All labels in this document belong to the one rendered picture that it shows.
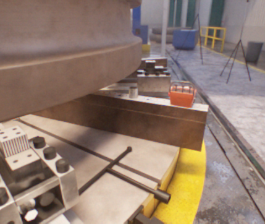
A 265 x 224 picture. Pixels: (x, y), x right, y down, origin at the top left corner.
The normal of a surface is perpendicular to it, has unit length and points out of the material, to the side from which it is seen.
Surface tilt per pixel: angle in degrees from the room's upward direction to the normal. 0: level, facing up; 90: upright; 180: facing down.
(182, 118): 90
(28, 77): 90
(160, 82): 90
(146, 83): 90
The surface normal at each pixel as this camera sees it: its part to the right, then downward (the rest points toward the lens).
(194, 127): -0.39, 0.37
